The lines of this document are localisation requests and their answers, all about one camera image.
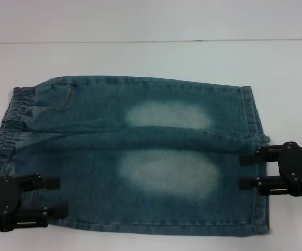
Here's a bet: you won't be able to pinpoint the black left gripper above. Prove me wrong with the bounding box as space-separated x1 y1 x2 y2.
0 172 69 232

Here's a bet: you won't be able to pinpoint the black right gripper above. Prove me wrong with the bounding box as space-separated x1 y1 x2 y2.
238 141 302 197

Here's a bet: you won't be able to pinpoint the blue denim shorts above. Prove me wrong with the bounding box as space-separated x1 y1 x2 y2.
0 75 272 234

